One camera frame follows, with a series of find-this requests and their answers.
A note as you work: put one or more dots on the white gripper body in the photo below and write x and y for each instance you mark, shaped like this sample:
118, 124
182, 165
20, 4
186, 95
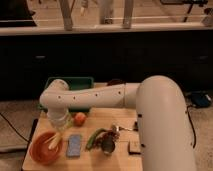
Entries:
59, 120

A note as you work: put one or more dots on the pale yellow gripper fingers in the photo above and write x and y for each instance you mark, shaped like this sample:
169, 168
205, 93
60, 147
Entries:
58, 135

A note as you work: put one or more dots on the yellow banana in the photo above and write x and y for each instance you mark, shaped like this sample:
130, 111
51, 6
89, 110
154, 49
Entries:
53, 144

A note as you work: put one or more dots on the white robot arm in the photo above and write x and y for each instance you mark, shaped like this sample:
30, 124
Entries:
162, 116

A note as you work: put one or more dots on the orange red bowl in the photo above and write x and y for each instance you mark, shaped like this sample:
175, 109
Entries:
40, 152

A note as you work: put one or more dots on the dark maroon bowl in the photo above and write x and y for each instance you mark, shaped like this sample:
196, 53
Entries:
115, 82

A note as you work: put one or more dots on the blue sponge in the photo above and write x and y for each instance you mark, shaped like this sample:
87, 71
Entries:
74, 146

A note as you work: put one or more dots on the orange tomato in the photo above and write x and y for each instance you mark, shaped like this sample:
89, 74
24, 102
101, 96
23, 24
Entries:
79, 118

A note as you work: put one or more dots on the green plastic tray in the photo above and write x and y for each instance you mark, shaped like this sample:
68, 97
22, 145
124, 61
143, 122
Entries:
74, 83

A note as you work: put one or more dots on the green cucumber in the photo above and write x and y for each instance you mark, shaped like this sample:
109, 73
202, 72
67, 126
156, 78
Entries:
92, 138

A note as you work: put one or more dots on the metal measuring cup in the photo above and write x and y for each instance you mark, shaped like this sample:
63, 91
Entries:
108, 146

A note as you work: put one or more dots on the dark red grapes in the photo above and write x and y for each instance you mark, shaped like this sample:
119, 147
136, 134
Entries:
106, 138

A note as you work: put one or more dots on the metal spoon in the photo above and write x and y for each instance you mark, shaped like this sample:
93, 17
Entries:
119, 128

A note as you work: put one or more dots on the brown wooden block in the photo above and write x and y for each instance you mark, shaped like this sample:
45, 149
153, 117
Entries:
133, 148

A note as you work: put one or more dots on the white handled black brush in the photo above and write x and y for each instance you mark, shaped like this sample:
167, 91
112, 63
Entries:
135, 126

